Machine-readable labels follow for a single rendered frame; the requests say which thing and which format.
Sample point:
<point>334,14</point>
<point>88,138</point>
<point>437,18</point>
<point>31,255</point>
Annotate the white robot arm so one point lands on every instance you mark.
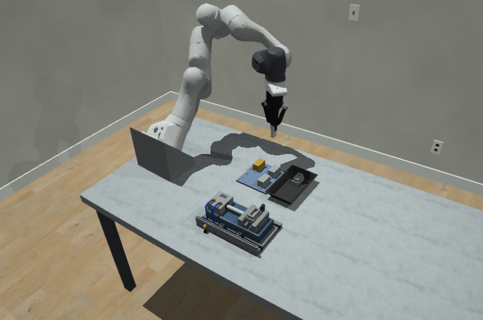
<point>197,85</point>

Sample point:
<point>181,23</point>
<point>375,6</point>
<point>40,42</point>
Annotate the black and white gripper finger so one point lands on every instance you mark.
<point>277,119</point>
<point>269,114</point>

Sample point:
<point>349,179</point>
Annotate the yellow rectangular block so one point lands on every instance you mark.
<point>258,165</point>

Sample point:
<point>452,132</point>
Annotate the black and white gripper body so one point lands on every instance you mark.
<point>274,100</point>

